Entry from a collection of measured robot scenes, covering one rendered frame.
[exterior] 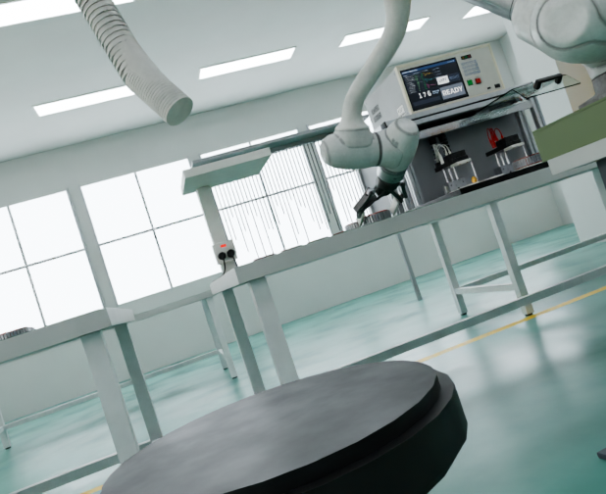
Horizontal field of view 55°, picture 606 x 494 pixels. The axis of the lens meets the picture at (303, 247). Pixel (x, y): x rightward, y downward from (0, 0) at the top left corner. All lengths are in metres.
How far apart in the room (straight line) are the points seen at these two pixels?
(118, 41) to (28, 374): 6.12
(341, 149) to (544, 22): 0.65
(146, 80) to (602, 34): 2.08
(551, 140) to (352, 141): 0.52
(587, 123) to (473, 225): 8.22
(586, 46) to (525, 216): 8.92
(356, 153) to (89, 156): 7.16
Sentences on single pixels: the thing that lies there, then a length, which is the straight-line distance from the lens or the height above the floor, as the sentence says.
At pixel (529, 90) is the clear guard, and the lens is 2.30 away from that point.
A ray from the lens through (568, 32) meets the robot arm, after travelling 1.29.
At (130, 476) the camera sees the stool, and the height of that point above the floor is 0.56.
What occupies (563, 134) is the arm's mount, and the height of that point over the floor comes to 0.79.
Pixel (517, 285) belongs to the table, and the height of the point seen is 0.19.
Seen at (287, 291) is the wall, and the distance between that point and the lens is 8.47.
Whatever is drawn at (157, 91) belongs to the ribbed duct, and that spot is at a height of 1.67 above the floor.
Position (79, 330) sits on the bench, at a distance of 1.56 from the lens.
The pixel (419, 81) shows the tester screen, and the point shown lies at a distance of 2.41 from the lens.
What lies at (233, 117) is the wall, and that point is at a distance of 8.82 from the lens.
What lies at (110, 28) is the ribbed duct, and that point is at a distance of 3.07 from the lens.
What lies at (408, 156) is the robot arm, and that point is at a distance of 1.75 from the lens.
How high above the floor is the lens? 0.69
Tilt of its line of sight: 2 degrees up
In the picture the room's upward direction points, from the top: 18 degrees counter-clockwise
